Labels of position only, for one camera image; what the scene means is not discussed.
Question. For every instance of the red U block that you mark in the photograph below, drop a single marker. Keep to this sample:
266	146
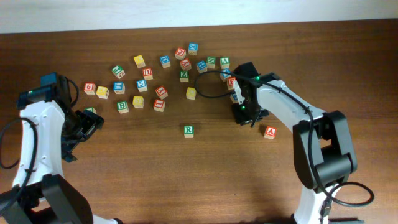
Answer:
147	74

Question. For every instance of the red E block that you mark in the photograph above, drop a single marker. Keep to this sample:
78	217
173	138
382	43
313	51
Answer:
230	82

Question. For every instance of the blue P block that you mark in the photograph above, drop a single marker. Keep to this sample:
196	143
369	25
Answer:
225	74

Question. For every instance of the blue block left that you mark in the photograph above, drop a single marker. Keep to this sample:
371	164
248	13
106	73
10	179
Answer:
119	88

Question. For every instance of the red 6 block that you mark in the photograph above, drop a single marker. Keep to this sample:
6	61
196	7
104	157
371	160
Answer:
89	88

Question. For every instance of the yellow block top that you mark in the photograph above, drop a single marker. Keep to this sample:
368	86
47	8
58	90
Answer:
139	61

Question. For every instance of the red C block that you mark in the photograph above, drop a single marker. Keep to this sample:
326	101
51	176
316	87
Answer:
180	53

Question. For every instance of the red K block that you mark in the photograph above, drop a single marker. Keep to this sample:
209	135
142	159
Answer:
161	92

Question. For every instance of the blue H block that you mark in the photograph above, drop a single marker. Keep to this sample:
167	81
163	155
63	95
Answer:
202	66

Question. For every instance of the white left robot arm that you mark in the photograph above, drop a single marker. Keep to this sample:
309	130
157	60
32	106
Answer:
50	132

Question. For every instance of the blue 5 block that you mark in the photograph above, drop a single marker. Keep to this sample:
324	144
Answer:
141	85

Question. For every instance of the aluminium rail table edge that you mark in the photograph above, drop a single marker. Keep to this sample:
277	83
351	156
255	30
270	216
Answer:
346	221

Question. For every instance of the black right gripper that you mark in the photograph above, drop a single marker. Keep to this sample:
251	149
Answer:
245	119

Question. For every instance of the blue D block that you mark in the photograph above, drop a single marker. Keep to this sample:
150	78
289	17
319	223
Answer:
165	61

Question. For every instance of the green V block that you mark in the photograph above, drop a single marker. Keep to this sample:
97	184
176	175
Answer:
224	62

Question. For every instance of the yellow block far left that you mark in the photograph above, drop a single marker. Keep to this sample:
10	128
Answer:
102	92

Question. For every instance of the blue X block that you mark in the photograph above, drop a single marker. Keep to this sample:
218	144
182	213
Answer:
192	48

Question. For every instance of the green Z block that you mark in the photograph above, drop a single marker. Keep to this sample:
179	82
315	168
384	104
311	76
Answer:
184	76

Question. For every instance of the green J block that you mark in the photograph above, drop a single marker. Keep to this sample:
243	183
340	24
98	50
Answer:
118	71

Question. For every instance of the yellow block centre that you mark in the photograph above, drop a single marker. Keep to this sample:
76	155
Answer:
191	93

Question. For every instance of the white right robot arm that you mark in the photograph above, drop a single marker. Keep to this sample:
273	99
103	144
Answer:
324	155

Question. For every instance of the blue F block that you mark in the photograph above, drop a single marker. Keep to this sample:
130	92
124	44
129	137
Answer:
234	98

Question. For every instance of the green N block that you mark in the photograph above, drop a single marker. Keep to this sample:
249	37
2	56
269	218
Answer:
211	61

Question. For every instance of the green R block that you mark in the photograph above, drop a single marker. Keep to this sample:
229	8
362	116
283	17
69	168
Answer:
188	131

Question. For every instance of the red Y block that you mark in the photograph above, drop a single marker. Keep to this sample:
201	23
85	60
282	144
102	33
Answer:
185	64

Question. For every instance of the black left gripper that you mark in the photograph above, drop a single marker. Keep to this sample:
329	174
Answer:
83	128

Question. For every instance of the green b block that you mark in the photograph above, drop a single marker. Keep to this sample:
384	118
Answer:
90	109
122	107

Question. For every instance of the red A block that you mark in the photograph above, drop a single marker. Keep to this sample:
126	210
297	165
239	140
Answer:
270	132

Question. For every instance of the yellow S block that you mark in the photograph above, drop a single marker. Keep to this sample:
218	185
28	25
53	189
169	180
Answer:
138	102

